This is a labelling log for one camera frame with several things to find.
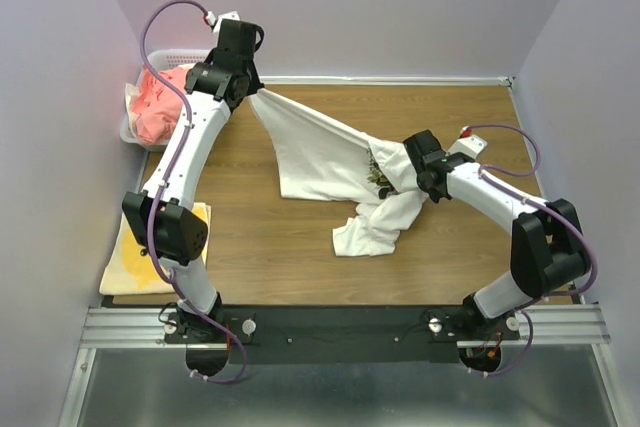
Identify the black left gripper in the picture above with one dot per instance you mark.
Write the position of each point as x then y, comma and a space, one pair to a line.
249, 63

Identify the white floral print t-shirt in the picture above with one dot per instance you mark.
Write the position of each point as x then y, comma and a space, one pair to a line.
322, 159

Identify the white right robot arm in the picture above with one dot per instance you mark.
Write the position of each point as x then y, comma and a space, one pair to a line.
547, 250

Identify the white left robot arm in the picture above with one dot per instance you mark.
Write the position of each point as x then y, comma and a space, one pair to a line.
160, 215

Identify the white plastic laundry basket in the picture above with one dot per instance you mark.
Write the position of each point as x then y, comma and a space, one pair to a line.
172, 65

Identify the pink t-shirt in basket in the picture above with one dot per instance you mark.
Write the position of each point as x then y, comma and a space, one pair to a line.
152, 109

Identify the folded yellow chick t-shirt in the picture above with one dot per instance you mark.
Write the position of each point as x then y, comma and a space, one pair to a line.
130, 272

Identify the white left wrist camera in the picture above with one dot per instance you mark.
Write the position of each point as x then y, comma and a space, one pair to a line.
214, 21

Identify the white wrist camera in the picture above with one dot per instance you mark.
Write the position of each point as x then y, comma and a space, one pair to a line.
214, 21
468, 143

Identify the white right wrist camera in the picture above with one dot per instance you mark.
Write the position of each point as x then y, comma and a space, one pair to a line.
468, 143

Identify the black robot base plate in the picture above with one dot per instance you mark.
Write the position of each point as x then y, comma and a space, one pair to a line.
339, 334

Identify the aluminium front rail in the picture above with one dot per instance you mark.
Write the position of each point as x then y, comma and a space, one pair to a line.
139, 328

